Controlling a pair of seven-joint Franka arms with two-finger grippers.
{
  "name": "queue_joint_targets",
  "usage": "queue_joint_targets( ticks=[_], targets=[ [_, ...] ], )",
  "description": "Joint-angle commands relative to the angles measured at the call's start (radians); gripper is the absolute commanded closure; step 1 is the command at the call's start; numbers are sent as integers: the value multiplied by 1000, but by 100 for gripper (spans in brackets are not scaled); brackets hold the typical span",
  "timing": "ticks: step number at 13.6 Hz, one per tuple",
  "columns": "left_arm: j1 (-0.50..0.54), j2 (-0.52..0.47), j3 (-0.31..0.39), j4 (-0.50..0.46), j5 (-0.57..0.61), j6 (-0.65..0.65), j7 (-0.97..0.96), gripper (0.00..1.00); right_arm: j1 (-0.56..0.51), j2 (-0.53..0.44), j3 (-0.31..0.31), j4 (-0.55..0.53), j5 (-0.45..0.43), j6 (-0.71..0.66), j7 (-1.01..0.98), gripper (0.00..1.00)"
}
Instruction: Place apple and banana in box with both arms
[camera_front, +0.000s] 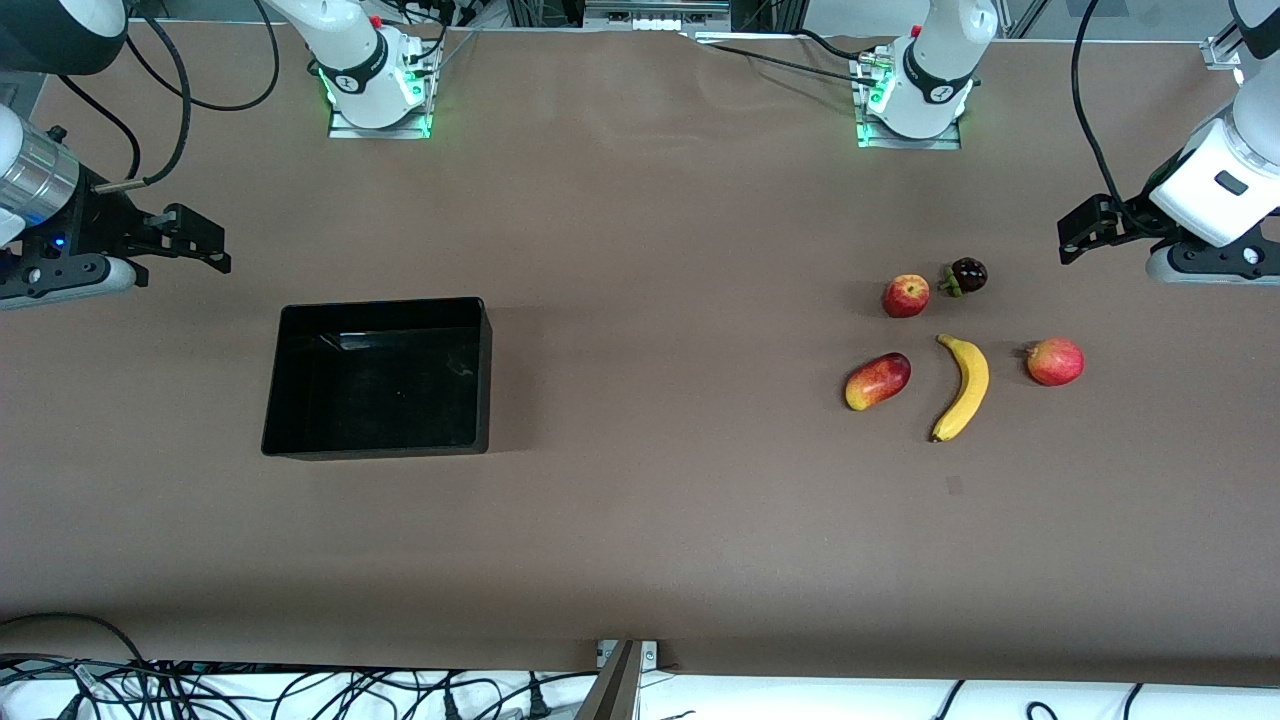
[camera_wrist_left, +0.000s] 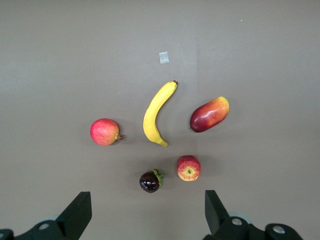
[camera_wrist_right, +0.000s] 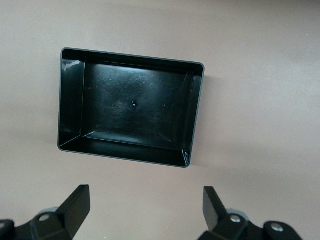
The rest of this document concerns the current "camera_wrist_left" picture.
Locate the red yellow mango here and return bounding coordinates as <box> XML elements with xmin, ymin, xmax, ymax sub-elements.
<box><xmin>189</xmin><ymin>96</ymin><xmax>230</xmax><ymax>133</ymax></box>

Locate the yellow banana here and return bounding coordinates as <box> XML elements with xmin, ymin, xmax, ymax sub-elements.
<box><xmin>142</xmin><ymin>80</ymin><xmax>179</xmax><ymax>147</ymax></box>

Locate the red yellow apple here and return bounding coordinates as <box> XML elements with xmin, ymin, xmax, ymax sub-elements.
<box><xmin>176</xmin><ymin>155</ymin><xmax>201</xmax><ymax>182</ymax></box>

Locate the small clear tape piece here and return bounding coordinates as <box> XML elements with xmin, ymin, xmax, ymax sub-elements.
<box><xmin>158</xmin><ymin>51</ymin><xmax>170</xmax><ymax>64</ymax></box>

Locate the red apple right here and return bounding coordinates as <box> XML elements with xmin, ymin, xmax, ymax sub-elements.
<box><xmin>89</xmin><ymin>118</ymin><xmax>126</xmax><ymax>147</ymax></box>

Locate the dark purple mangosteen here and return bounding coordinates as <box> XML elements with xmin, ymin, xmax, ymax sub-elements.
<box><xmin>139</xmin><ymin>169</ymin><xmax>165</xmax><ymax>194</ymax></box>

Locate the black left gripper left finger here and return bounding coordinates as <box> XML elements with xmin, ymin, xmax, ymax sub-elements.
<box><xmin>0</xmin><ymin>191</ymin><xmax>92</xmax><ymax>240</ymax></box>

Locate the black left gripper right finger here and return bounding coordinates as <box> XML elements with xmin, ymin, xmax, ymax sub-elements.
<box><xmin>203</xmin><ymin>190</ymin><xmax>305</xmax><ymax>240</ymax></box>

